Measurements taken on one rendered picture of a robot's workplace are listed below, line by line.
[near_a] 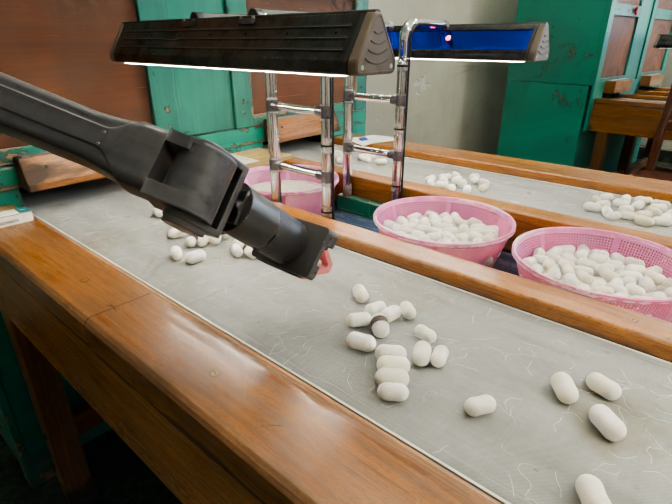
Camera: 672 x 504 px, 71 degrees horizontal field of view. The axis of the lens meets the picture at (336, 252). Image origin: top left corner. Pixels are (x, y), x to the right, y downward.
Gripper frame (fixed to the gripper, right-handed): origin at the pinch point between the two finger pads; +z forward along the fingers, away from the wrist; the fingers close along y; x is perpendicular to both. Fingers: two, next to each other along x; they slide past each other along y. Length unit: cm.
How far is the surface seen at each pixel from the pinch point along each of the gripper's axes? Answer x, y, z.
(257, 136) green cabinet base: -35, 74, 38
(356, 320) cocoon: 5.1, -8.1, -0.1
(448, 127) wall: -150, 122, 221
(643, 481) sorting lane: 7.5, -40.5, -0.8
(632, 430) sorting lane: 3.8, -38.6, 3.7
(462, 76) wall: -183, 120, 208
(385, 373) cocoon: 9.0, -17.3, -5.6
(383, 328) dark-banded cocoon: 4.7, -12.0, -0.1
